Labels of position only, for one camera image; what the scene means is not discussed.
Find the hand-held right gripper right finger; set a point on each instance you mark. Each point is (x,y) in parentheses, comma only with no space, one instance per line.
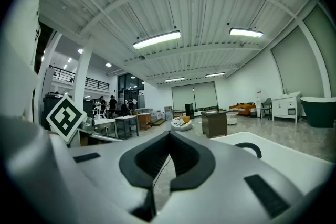
(231,165)

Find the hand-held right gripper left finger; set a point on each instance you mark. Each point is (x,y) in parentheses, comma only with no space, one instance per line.
(105,165)

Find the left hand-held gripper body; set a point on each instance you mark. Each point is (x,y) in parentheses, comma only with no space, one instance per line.
(66,118)

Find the black curved faucet spout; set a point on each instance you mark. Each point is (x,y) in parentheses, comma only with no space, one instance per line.
(256,148)

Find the white bathtub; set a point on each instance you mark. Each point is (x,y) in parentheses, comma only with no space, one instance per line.
(288,162)

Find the dark freestanding bathtub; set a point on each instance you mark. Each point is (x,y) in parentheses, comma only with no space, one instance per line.
(319,112)

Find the dark tall bin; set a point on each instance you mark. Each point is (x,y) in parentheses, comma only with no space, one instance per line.
(52,110)

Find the dark brown cabinet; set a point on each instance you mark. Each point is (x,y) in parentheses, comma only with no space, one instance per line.
(214,124)

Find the black balcony railing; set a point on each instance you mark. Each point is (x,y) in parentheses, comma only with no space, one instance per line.
(97,84)

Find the white round table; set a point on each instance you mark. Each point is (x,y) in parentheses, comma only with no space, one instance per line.
(232,118)

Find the orange sofa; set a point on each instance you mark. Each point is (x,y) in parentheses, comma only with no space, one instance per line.
(242,108)

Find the light wooden cabinet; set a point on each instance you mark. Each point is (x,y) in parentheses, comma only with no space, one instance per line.
(145,120)

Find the white round cushion bed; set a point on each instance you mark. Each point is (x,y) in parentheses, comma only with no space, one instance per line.
(181,126)

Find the black box speaker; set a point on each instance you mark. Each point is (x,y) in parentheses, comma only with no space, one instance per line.
(189,111)

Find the grey chair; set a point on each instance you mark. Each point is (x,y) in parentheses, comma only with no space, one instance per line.
(267,106)

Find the grey roller blind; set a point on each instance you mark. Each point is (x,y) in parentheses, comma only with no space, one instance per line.
(183,97)
(205,94)

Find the white vanity cabinet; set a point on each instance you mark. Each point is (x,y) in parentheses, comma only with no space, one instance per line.
(284,107)

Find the person's white shirt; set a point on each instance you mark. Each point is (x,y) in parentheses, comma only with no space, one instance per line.
(18,47)

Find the long ceiling light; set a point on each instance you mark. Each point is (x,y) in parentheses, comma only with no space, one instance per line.
(174,79)
(214,75)
(246,32)
(157,40)

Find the metal frame table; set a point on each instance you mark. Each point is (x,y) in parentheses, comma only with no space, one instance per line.
(127,119)

